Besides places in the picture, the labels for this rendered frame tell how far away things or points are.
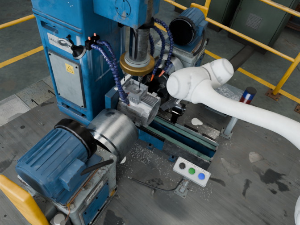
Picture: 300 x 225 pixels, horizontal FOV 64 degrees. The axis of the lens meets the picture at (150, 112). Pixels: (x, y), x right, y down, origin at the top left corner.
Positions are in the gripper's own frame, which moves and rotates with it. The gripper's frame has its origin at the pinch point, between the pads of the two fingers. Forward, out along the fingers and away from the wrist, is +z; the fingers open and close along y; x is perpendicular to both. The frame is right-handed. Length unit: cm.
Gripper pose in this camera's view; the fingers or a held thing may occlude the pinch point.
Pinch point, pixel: (166, 105)
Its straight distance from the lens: 124.9
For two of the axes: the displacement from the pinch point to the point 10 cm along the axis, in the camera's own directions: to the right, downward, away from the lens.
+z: -5.3, 3.5, 7.7
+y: -4.9, 6.2, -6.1
